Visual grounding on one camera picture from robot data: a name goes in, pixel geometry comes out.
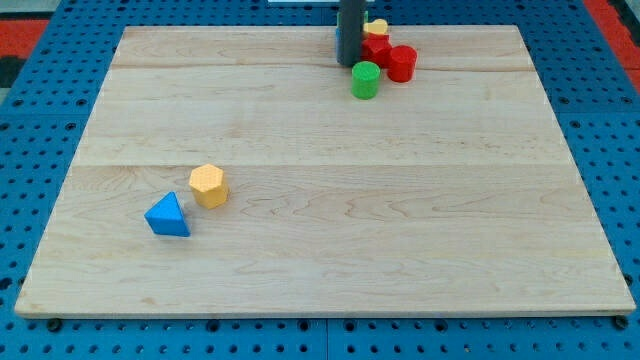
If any yellow heart block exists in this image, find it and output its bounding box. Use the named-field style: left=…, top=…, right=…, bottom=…
left=363, top=19, right=389, bottom=35

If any yellow hexagon block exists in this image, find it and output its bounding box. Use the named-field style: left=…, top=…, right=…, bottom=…
left=189, top=164, right=229, bottom=209

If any red star block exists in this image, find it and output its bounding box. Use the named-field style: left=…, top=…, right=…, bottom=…
left=361, top=33, right=392, bottom=68

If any red cylinder block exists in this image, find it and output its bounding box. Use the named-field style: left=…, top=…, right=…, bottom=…
left=387, top=45, right=418, bottom=83

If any blue block behind rod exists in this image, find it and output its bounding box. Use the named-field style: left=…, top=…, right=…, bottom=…
left=334, top=27, right=340, bottom=62

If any blue triangle block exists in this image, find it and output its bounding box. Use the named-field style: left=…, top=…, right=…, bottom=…
left=144, top=192, right=191, bottom=237

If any green cylinder block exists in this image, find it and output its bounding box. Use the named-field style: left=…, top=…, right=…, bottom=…
left=351, top=61, right=381, bottom=100

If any light wooden board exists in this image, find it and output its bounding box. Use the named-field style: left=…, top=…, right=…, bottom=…
left=15, top=25, right=636, bottom=319

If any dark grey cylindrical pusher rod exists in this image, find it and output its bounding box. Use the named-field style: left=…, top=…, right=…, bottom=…
left=338, top=0, right=366, bottom=67

